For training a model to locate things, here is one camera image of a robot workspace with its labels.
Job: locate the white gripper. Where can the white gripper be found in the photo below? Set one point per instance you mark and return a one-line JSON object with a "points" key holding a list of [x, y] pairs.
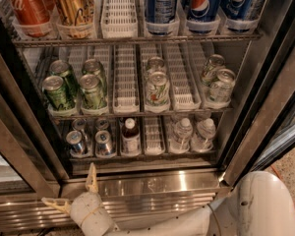
{"points": [[84, 206]]}

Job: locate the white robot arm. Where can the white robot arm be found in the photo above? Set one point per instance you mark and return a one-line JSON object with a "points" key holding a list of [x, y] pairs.
{"points": [[260, 205]]}

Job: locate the empty white tray bottom shelf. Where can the empty white tray bottom shelf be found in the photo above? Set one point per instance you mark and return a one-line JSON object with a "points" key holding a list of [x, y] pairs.
{"points": [[154, 141]]}

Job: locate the empty white tray shelf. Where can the empty white tray shelf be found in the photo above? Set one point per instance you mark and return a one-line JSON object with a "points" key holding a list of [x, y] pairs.
{"points": [[154, 141], [126, 88]]}

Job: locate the green can front left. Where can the green can front left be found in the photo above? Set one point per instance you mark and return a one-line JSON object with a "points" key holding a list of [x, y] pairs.
{"points": [[57, 93]]}

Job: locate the empty white tray middle shelf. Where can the empty white tray middle shelf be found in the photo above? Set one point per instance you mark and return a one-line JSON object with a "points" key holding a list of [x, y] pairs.
{"points": [[126, 88]]}

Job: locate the green can back left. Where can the green can back left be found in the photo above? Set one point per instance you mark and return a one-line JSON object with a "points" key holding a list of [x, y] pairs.
{"points": [[65, 71]]}

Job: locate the white can front middle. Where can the white can front middle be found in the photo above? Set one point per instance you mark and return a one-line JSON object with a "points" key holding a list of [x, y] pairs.
{"points": [[157, 89]]}

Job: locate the stainless steel fridge cabinet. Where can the stainless steel fridge cabinet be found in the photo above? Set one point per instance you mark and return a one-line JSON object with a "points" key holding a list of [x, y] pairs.
{"points": [[137, 191]]}

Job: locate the white can back middle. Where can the white can back middle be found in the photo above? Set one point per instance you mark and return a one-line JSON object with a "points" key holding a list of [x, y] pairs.
{"points": [[155, 64]]}

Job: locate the white green can front right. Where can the white green can front right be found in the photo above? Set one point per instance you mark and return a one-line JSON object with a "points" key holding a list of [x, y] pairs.
{"points": [[221, 88]]}

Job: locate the white green can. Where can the white green can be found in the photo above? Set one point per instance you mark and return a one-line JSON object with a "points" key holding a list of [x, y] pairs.
{"points": [[213, 63], [221, 88]]}

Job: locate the gold soda can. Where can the gold soda can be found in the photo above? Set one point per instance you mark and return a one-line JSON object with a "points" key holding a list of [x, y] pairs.
{"points": [[76, 16]]}

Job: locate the white green can back right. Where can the white green can back right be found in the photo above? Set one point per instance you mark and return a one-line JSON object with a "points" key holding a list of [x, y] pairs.
{"points": [[213, 63]]}

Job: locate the red coca-cola can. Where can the red coca-cola can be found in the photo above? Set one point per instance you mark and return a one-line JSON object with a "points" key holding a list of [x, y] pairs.
{"points": [[31, 13]]}

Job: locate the fridge door right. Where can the fridge door right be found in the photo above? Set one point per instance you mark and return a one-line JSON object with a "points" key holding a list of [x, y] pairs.
{"points": [[265, 129]]}

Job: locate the blue pepsi can left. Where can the blue pepsi can left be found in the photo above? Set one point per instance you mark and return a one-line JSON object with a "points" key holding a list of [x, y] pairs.
{"points": [[159, 15]]}

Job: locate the blue pepsi can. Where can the blue pepsi can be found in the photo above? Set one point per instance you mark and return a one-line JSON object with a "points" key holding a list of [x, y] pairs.
{"points": [[241, 15], [159, 15], [201, 11]]}

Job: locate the blue pepsi can middle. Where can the blue pepsi can middle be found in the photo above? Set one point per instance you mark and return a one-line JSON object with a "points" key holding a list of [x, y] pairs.
{"points": [[201, 11]]}

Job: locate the blue pepsi can right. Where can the blue pepsi can right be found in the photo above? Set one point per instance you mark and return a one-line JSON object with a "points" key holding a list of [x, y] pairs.
{"points": [[241, 15]]}

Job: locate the dark drink bottle white cap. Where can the dark drink bottle white cap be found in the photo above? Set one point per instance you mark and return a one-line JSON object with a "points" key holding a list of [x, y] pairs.
{"points": [[131, 139]]}

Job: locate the clear water bottle left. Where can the clear water bottle left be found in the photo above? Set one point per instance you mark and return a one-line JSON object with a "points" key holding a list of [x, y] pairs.
{"points": [[182, 133]]}

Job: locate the clear water bottle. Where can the clear water bottle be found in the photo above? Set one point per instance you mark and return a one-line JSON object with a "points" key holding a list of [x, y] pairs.
{"points": [[182, 133], [203, 136]]}

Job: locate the clear water bottle right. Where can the clear water bottle right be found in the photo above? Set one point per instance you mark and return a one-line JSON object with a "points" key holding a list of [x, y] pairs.
{"points": [[203, 136]]}

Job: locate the empty white tray middle right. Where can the empty white tray middle right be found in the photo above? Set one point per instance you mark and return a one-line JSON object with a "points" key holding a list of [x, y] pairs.
{"points": [[184, 93]]}

